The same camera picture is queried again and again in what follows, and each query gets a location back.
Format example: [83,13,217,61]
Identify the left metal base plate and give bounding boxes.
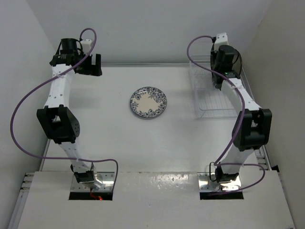
[70,172,115,193]

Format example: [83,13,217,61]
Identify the white front board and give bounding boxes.
[19,171,295,229]

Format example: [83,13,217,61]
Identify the blue floral plate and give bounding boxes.
[130,86,167,118]

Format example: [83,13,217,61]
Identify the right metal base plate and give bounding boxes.
[197,172,242,193]

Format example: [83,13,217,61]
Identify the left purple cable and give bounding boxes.
[10,28,119,189]

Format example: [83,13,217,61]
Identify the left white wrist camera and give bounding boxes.
[81,39,93,53]

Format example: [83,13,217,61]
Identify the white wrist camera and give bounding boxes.
[81,39,93,53]
[213,32,229,49]

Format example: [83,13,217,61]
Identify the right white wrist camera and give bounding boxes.
[213,32,229,49]

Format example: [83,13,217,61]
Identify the white wire dish rack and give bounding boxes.
[189,62,237,120]

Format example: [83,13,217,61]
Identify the grey rim plate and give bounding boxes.
[233,49,243,79]

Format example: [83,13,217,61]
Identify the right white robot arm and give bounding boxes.
[210,45,272,183]

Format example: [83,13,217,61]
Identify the brown striped rim plate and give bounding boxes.
[210,51,223,90]

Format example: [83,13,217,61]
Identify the metal base plate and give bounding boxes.
[70,172,115,193]
[197,172,242,193]

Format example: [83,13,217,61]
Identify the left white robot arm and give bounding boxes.
[36,38,103,190]

